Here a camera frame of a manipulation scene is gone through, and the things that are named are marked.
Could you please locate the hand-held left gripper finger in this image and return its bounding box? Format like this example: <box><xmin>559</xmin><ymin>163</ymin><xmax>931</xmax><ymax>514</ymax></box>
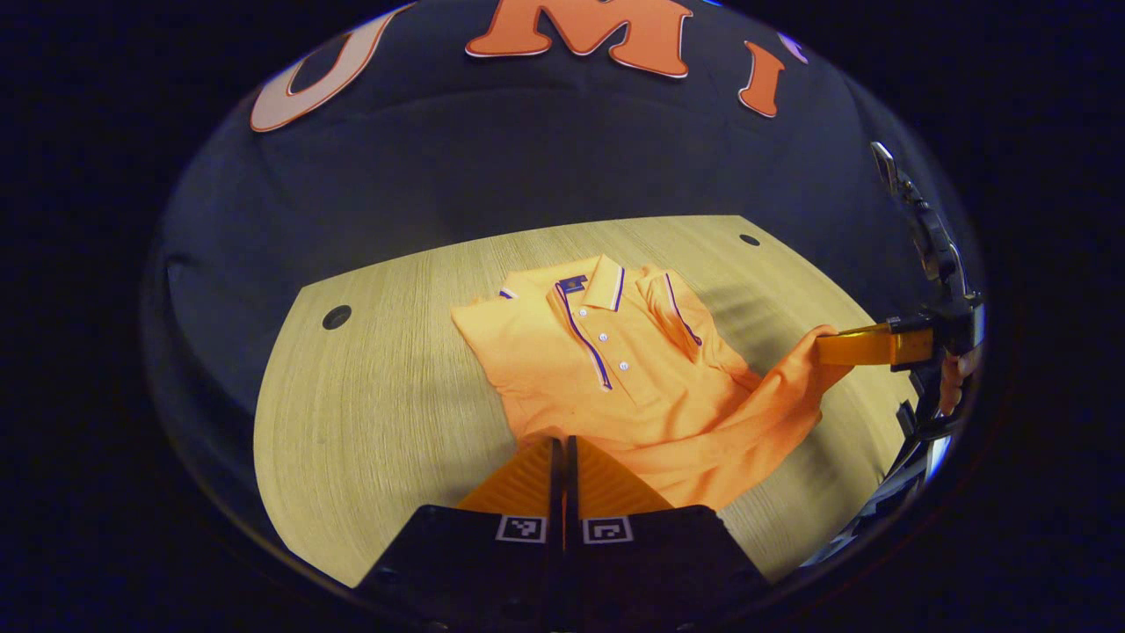
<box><xmin>565</xmin><ymin>436</ymin><xmax>774</xmax><ymax>629</ymax></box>
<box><xmin>356</xmin><ymin>436</ymin><xmax>565</xmax><ymax>629</ymax></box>

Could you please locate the orange T-shirt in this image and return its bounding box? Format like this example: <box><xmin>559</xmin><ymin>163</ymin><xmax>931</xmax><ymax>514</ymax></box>
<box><xmin>451</xmin><ymin>255</ymin><xmax>855</xmax><ymax>513</ymax></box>

